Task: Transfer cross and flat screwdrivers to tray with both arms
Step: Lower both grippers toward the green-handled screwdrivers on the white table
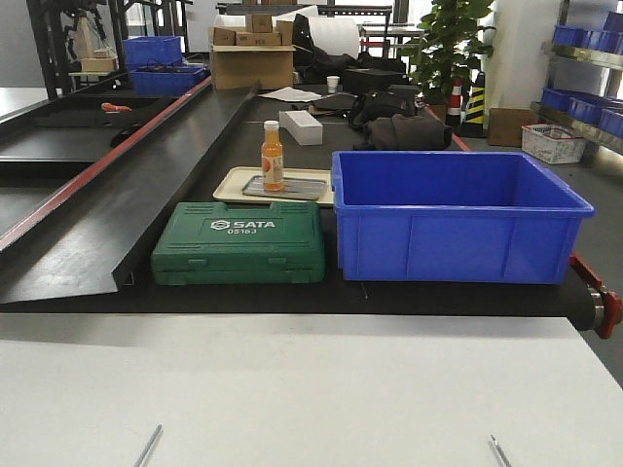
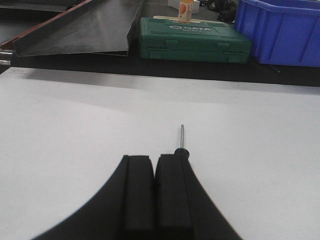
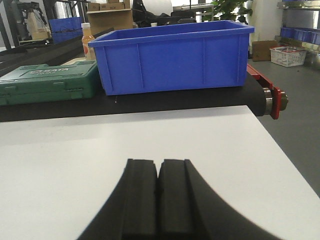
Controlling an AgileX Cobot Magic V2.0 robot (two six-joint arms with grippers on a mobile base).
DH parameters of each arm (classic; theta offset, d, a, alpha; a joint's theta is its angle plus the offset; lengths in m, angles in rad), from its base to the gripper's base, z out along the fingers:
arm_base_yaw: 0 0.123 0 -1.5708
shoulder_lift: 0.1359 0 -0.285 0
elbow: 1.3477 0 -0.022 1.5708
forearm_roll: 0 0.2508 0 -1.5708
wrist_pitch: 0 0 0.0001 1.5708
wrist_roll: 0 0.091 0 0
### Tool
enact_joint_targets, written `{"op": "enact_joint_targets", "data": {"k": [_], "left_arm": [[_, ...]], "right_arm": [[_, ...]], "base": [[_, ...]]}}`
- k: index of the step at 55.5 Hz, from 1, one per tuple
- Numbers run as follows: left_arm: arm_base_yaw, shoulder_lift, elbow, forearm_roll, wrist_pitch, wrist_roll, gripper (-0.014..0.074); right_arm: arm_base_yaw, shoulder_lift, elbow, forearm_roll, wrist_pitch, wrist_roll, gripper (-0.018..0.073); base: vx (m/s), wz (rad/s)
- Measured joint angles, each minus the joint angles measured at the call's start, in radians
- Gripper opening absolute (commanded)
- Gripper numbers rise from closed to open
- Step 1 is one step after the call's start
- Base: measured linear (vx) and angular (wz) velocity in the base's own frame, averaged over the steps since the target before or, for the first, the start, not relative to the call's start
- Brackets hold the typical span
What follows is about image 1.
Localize white foam block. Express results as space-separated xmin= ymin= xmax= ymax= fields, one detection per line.
xmin=278 ymin=110 xmax=323 ymax=146

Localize white wire basket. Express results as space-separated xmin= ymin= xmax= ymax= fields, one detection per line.
xmin=522 ymin=124 xmax=586 ymax=164

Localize green SATA tool case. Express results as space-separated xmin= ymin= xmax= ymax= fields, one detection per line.
xmin=151 ymin=202 xmax=325 ymax=285

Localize green-handled screwdriver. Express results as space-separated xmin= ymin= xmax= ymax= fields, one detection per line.
xmin=133 ymin=424 xmax=163 ymax=467
xmin=490 ymin=434 xmax=512 ymax=467

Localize blue crate far left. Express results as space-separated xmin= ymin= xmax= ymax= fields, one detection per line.
xmin=129 ymin=66 xmax=208 ymax=96

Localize large cardboard box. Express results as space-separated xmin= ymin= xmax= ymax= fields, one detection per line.
xmin=210 ymin=46 xmax=295 ymax=90

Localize small grey metal tray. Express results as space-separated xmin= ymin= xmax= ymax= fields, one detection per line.
xmin=242 ymin=175 xmax=327 ymax=201

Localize dark cloth bag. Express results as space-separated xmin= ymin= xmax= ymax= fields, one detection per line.
xmin=353 ymin=114 xmax=453 ymax=151

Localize white paper cup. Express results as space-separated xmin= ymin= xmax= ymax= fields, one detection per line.
xmin=326 ymin=76 xmax=340 ymax=93

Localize orange white traffic cone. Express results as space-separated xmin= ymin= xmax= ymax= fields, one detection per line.
xmin=446 ymin=78 xmax=462 ymax=130

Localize large blue plastic bin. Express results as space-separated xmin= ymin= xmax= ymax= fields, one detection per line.
xmin=331 ymin=151 xmax=594 ymax=284

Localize green potted plant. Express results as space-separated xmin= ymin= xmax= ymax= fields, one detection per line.
xmin=415 ymin=0 xmax=494 ymax=104

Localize beige plastic tray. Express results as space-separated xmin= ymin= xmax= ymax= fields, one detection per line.
xmin=213 ymin=166 xmax=334 ymax=207

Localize orange juice bottle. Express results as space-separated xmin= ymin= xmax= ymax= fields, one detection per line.
xmin=261 ymin=120 xmax=284 ymax=192

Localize orange-handled tool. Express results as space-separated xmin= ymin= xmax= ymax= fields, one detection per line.
xmin=100 ymin=102 xmax=132 ymax=113

